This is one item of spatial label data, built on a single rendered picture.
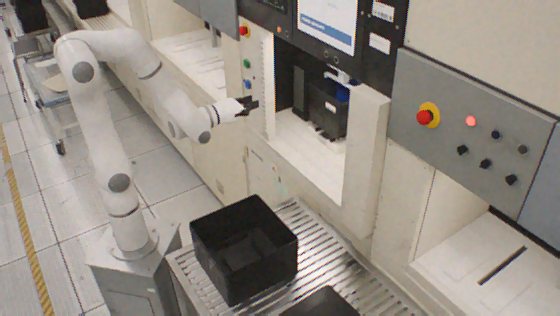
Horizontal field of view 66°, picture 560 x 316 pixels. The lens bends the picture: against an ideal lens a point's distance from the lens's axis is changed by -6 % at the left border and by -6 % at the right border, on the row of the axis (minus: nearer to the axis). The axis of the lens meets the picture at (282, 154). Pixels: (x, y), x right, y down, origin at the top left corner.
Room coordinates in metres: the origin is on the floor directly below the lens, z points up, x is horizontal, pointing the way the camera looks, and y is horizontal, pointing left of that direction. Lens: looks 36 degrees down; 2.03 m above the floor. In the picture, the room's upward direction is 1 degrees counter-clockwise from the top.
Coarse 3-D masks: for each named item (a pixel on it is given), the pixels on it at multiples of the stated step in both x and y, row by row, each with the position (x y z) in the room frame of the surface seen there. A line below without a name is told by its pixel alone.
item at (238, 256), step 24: (216, 216) 1.17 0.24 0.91; (240, 216) 1.22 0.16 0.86; (264, 216) 1.21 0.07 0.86; (192, 240) 1.10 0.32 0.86; (216, 240) 1.16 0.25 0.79; (240, 240) 1.18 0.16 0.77; (264, 240) 1.18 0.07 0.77; (288, 240) 1.08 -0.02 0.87; (216, 264) 0.93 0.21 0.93; (240, 264) 1.06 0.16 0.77; (264, 264) 0.95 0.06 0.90; (288, 264) 1.00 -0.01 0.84; (216, 288) 0.96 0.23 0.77; (240, 288) 0.90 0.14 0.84; (264, 288) 0.95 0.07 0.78
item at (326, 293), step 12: (324, 288) 0.88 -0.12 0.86; (312, 300) 0.84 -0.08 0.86; (324, 300) 0.84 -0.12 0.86; (336, 300) 0.84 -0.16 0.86; (288, 312) 0.80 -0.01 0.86; (300, 312) 0.80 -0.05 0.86; (312, 312) 0.79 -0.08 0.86; (324, 312) 0.79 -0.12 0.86; (336, 312) 0.79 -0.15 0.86; (348, 312) 0.79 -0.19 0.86
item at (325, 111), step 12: (312, 84) 1.75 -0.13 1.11; (324, 84) 1.79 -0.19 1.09; (336, 84) 1.83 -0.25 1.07; (348, 84) 1.70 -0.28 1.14; (312, 96) 1.73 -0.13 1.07; (324, 96) 1.66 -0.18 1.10; (312, 108) 1.73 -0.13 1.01; (324, 108) 1.66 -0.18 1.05; (336, 108) 1.60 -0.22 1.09; (348, 108) 1.60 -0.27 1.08; (312, 120) 1.72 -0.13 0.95; (324, 120) 1.66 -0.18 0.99; (336, 120) 1.59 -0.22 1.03; (336, 132) 1.59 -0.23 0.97
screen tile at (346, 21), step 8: (328, 0) 1.35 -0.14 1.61; (336, 0) 1.32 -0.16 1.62; (344, 0) 1.29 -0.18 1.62; (328, 8) 1.35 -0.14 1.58; (352, 8) 1.26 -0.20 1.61; (328, 16) 1.35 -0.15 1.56; (336, 16) 1.32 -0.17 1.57; (344, 16) 1.29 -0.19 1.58; (352, 16) 1.26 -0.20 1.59; (336, 24) 1.31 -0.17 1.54; (344, 24) 1.28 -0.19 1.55; (352, 24) 1.26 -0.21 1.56
